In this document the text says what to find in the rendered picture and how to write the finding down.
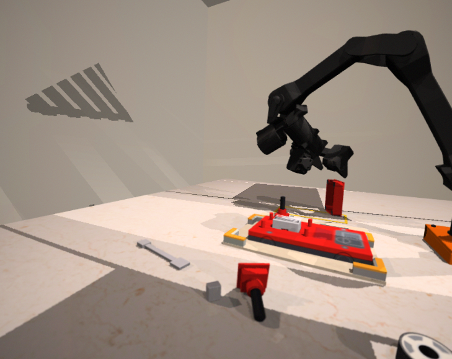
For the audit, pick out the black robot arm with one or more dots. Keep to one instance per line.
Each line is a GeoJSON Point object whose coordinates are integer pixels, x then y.
{"type": "Point", "coordinates": [404, 53]}

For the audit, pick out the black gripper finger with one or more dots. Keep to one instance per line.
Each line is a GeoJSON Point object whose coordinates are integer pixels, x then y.
{"type": "Point", "coordinates": [317, 163]}
{"type": "Point", "coordinates": [343, 172]}

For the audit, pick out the red rectangular shell with corner bosses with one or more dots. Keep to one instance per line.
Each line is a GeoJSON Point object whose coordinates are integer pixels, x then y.
{"type": "Point", "coordinates": [334, 197]}

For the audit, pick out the black tyre on white wheel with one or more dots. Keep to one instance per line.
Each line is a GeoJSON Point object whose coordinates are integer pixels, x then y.
{"type": "Point", "coordinates": [413, 345]}

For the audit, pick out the grey dumbbell-shaped flat bar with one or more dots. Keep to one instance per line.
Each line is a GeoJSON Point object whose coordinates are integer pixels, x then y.
{"type": "Point", "coordinates": [179, 263]}

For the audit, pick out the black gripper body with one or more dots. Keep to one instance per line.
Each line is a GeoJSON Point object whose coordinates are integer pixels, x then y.
{"type": "Point", "coordinates": [334, 158]}

